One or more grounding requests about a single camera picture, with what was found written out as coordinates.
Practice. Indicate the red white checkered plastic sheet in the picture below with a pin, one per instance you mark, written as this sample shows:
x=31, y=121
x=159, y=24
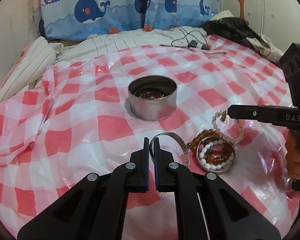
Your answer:
x=79, y=121

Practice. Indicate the cream spotted cloth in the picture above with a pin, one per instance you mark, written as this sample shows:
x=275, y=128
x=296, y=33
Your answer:
x=265, y=47

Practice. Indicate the right hand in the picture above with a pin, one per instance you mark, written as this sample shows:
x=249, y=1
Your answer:
x=292, y=157

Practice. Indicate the black jacket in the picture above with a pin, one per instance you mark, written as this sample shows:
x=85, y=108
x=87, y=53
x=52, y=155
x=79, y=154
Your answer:
x=233, y=29

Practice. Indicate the white sliding wardrobe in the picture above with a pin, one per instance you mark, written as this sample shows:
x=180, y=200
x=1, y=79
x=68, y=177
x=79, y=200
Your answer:
x=279, y=20

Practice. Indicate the jewelry pile in tin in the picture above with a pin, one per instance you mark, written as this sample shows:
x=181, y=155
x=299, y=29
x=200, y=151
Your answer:
x=150, y=93

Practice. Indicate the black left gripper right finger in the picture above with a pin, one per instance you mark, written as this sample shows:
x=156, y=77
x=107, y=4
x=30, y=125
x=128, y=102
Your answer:
x=206, y=206

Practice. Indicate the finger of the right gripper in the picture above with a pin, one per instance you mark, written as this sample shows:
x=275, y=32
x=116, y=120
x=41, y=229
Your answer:
x=262, y=114

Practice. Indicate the striped white bedding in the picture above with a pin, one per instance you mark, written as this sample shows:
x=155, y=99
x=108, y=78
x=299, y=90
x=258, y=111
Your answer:
x=27, y=71

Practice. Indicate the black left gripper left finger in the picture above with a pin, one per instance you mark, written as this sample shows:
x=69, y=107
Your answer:
x=95, y=207

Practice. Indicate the silver wide bangle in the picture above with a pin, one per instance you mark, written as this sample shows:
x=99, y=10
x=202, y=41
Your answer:
x=215, y=154

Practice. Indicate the round silver metal tin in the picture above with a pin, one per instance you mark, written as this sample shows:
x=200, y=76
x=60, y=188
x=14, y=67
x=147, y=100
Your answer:
x=153, y=110

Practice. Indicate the blue whale print curtain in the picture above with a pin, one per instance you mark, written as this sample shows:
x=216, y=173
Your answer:
x=76, y=20

